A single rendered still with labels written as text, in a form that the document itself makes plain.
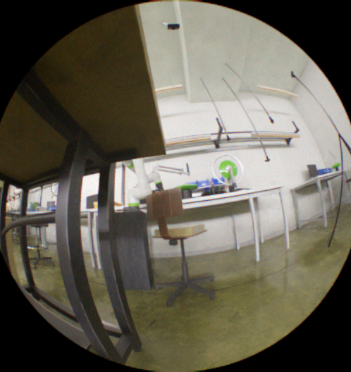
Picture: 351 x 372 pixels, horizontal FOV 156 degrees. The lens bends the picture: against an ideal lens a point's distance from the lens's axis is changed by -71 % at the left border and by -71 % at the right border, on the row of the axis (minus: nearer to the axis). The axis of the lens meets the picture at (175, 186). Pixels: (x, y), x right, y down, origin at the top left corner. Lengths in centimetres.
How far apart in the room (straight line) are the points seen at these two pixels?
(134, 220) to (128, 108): 104
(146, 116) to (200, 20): 290
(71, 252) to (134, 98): 37
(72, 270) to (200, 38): 331
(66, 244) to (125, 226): 98
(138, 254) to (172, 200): 64
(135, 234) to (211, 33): 354
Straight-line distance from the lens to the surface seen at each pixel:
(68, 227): 32
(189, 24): 309
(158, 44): 364
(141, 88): 30
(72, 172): 35
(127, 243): 127
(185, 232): 92
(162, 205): 90
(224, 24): 328
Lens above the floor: 66
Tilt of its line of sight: 16 degrees up
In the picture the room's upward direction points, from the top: 6 degrees counter-clockwise
